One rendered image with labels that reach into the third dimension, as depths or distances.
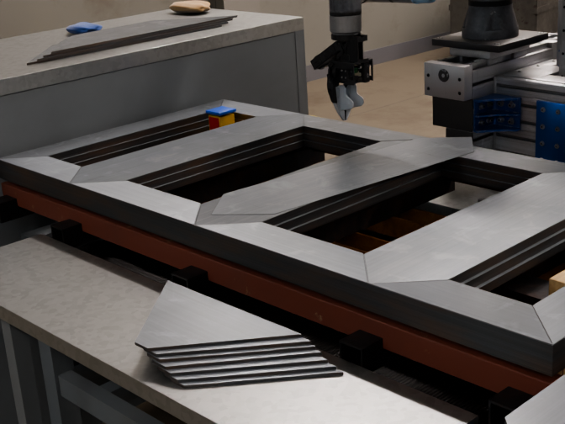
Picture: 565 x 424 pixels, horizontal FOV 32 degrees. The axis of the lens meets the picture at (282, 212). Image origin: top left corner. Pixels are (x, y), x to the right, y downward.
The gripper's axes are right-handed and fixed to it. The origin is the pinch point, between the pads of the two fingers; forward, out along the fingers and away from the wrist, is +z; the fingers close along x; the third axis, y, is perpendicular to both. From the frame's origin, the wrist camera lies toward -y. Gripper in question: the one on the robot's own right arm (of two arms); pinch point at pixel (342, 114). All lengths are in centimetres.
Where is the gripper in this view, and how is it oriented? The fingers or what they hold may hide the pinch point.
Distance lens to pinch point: 240.3
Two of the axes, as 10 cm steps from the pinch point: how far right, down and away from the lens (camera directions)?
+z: 0.5, 9.4, 3.2
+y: 7.0, 1.9, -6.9
